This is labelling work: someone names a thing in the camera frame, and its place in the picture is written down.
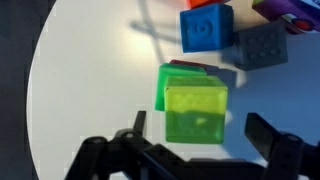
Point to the magenta block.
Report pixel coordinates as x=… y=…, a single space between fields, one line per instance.
x=196 y=64

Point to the blue block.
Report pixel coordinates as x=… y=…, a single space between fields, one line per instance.
x=206 y=28

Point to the lime green block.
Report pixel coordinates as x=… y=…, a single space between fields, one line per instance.
x=196 y=110

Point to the purple cartoon picture cube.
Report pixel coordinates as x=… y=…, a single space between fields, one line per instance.
x=286 y=13

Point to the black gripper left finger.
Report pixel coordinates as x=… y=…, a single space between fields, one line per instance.
x=116 y=156

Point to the dark gray block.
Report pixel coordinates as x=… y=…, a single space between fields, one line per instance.
x=261 y=46

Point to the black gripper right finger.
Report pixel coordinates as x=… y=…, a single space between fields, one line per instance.
x=283 y=150

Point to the round white table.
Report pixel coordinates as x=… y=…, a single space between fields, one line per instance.
x=100 y=66

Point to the orange-red block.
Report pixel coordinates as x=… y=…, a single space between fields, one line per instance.
x=206 y=2

